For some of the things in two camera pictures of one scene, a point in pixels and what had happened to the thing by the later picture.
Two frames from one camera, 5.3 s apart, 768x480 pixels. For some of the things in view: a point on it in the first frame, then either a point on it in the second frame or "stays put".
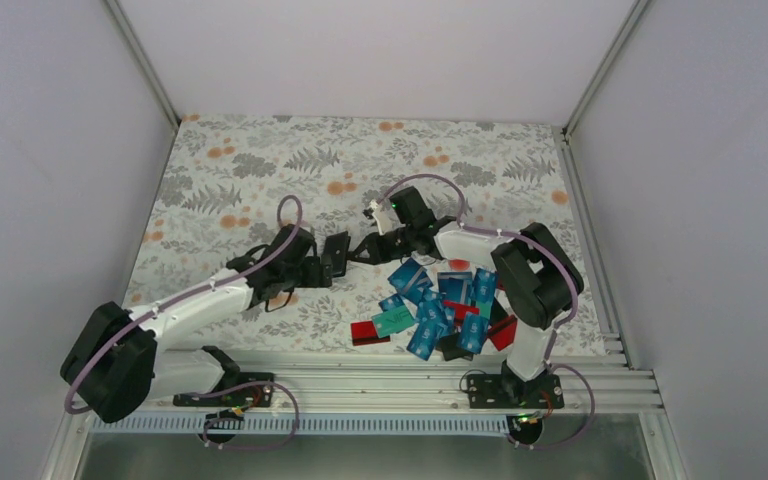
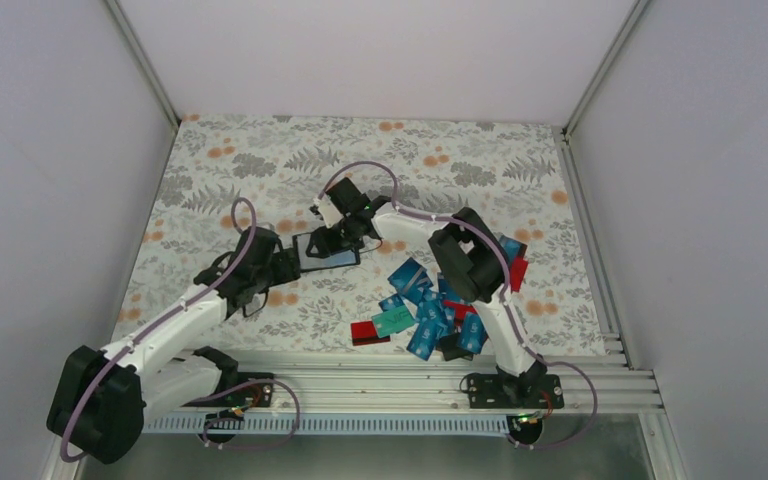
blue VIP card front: [424, 339] stays put
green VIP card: [391, 321] stays put
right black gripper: [378, 254] -> [325, 244]
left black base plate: [248, 389] stays put
